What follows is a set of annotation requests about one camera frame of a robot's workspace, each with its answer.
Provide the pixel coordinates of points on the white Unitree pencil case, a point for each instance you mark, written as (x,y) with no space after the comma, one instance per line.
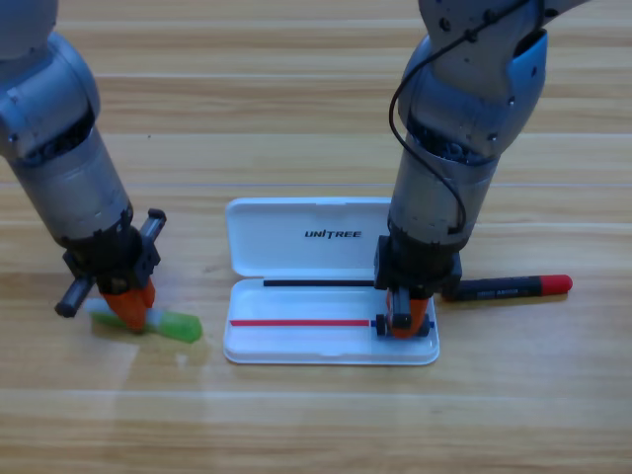
(306,340)

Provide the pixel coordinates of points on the small black eraser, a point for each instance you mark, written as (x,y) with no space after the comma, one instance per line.
(382,327)

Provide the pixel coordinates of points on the black marker with red cap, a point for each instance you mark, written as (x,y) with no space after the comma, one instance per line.
(518,287)

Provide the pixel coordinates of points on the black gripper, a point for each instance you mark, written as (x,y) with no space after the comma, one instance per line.
(419,269)
(118,252)

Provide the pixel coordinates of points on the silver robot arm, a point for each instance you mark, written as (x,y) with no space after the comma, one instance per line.
(59,148)
(469,99)

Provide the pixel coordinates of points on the green highlighter pen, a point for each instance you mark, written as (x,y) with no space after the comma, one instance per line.
(180,328)

